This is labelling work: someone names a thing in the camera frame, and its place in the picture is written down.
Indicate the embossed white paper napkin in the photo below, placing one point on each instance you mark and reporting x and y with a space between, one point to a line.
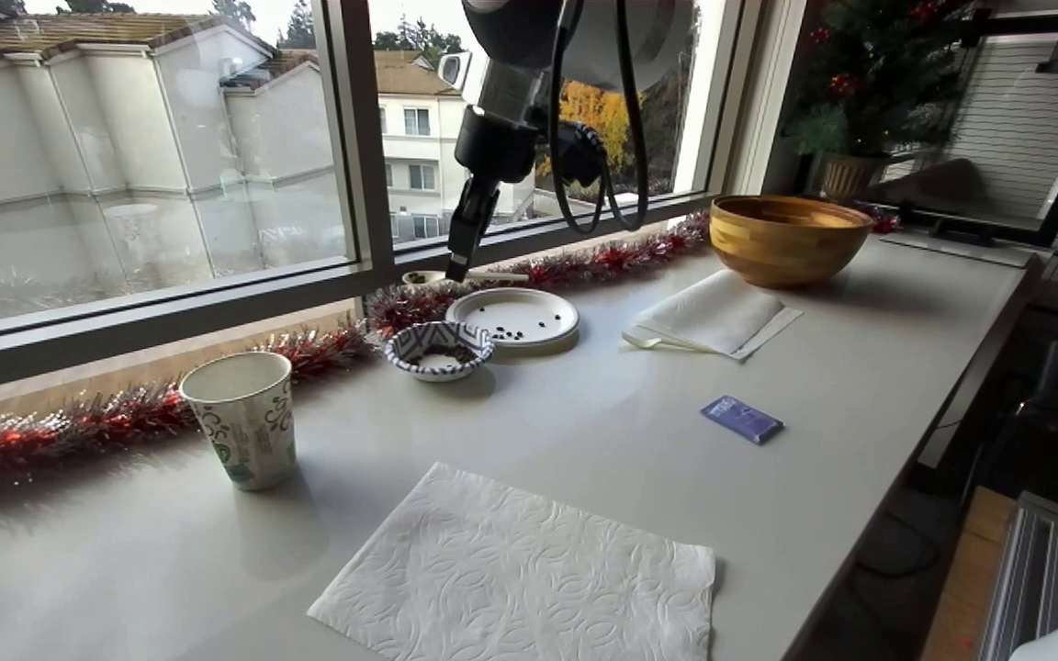
517 591

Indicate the aluminium profile frame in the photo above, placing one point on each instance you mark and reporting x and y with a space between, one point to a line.
1032 576

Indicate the red tinsel garland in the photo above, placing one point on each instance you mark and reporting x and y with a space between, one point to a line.
90 423

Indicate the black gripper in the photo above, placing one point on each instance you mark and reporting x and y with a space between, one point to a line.
493 149

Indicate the wooden bowl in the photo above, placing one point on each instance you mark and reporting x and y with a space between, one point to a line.
787 250

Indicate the white round plate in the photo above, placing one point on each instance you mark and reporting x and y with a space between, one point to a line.
532 313

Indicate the patterned paper cup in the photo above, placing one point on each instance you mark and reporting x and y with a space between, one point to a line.
249 428

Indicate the potted Christmas tree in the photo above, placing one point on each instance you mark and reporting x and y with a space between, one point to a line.
862 77

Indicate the blue foil packet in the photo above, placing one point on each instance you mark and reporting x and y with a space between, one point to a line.
744 419

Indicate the wooden board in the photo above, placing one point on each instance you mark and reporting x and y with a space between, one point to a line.
966 591

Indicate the folded white napkin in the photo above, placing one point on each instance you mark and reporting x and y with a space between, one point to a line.
715 313

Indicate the grey louvered panel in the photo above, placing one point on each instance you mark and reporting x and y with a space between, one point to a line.
1008 122

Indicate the blue striped small bowl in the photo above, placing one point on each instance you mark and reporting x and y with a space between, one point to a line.
440 369

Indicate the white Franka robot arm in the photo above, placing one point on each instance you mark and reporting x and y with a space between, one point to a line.
579 30

